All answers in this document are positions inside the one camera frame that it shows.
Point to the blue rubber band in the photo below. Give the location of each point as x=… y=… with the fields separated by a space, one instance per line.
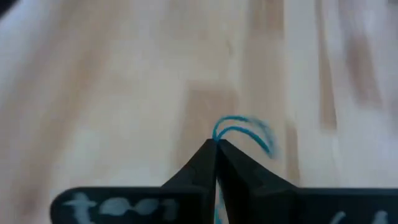
x=231 y=117

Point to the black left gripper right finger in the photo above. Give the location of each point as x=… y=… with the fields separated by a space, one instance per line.
x=264 y=202

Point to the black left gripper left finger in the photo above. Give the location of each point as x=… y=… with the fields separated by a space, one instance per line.
x=186 y=205

